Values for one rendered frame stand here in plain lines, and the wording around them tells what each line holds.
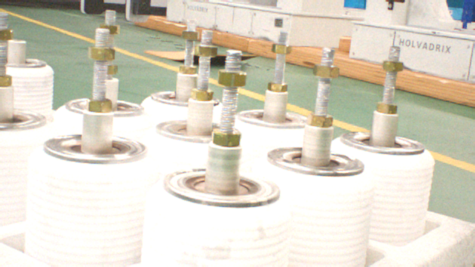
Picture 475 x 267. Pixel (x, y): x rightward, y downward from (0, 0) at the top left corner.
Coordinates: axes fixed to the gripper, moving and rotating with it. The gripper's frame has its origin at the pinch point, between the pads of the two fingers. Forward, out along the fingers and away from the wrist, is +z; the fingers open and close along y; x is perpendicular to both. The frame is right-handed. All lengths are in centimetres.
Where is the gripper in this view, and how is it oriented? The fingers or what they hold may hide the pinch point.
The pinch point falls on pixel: (113, 3)
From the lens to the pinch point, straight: 68.3
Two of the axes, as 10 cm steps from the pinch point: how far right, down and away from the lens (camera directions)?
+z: -0.9, 9.7, 2.1
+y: 7.1, 2.1, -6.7
